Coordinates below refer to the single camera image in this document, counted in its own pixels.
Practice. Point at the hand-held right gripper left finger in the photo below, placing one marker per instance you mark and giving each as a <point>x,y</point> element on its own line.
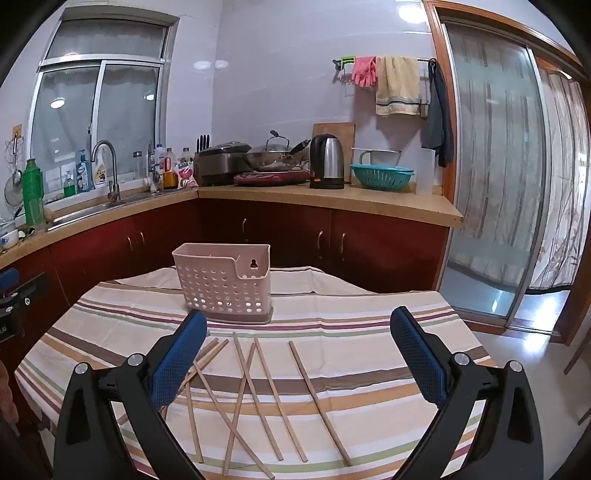
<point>178,364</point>

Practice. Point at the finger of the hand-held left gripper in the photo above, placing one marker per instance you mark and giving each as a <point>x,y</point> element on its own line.
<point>27,293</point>
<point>8,278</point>

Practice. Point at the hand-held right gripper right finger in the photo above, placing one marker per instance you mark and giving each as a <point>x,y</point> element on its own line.
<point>418,360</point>

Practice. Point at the pink perforated utensil basket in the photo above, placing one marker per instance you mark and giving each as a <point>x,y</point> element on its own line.
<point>217,281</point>

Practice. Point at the bunch of wooden chopsticks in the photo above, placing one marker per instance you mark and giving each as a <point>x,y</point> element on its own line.
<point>320,403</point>

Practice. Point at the person's left hand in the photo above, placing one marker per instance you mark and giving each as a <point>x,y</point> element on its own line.
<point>5,392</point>

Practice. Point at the striped tablecloth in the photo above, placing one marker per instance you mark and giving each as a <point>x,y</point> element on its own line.
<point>346,332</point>

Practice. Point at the green plastic bottle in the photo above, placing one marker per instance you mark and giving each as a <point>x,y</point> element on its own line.
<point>33,194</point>

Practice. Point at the hanging metal strainer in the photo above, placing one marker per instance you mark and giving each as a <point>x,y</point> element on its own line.
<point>14,189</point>

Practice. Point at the steel kitchen sink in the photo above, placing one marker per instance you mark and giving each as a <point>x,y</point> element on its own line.
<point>87,210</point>

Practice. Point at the green pump bottle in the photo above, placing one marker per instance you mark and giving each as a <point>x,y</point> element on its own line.
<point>69,187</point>

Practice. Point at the kitchen counter with red cabinets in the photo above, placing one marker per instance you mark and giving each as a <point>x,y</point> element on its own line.
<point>378,240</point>

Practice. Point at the blue hand soap bottle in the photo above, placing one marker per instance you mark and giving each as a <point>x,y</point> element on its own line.
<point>83,173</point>

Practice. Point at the white spray bottle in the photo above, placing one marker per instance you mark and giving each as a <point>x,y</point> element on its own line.
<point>99,173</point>

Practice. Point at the steel kitchen faucet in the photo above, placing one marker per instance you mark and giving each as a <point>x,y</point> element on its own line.
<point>112,177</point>

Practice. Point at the clear glass jar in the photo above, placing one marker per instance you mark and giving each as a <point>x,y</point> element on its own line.
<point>136,166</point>

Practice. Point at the small steel tap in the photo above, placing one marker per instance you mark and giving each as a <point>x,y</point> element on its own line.
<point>153,177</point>

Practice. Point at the aluminium sliding window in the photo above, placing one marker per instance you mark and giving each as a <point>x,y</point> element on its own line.
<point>69,110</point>

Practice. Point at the red label sauce bottle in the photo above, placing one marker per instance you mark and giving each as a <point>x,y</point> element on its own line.
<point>170,175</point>

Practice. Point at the teal plastic colander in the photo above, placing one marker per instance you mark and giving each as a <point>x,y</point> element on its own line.
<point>381,177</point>

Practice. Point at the white translucent container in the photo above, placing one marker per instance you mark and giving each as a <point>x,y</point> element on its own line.
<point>425,173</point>

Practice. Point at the pink seasoning packet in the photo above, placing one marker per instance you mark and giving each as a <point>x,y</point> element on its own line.
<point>187,175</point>

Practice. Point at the white bottle with blue cap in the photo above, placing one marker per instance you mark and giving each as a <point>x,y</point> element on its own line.
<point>160,157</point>

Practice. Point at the wooden framed glass sliding door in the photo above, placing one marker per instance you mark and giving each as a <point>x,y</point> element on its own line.
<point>494,184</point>

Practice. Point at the steel rice cooker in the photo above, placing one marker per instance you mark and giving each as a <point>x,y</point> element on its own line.
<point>219,166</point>

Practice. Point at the white mug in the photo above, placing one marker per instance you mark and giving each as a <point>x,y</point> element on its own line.
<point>378,158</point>

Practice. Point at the clear oil bottle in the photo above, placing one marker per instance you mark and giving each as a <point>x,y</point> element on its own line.
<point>185,157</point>

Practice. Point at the red induction cooker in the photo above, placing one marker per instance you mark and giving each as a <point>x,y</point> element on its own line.
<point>272,177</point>

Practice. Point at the steel electric kettle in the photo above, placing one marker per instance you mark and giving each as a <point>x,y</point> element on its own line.
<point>327,161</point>

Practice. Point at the steel wok with lid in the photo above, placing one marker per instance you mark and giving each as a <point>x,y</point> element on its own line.
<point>270,157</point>

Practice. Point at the wooden cutting board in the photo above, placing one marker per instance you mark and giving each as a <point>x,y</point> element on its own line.
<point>348,138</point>

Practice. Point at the dark grey cloth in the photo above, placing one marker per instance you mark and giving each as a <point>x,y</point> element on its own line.
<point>438,124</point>

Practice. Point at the yellow towel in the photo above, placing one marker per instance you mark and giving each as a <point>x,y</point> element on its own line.
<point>397,87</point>

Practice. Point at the pink rubber gloves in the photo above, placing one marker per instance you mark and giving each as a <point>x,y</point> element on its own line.
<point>364,71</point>

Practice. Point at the metal towel rack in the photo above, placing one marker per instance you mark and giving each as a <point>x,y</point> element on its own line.
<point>344,64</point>

